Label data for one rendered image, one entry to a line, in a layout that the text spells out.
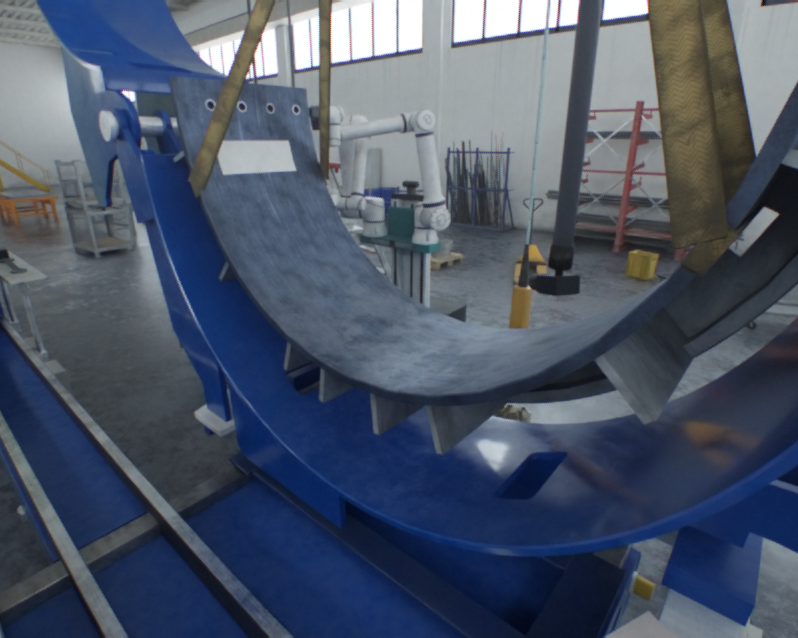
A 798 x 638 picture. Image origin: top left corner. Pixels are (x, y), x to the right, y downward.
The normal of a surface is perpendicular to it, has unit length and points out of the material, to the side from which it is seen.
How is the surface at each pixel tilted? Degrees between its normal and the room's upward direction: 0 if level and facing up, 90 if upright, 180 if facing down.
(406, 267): 90
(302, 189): 65
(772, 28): 90
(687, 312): 90
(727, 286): 90
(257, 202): 55
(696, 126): 77
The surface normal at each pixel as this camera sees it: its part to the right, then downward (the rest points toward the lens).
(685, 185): -0.89, -0.05
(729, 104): -0.49, 0.43
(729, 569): 0.00, -0.93
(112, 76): 0.76, 0.27
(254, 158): 0.72, -0.01
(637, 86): -0.65, 0.27
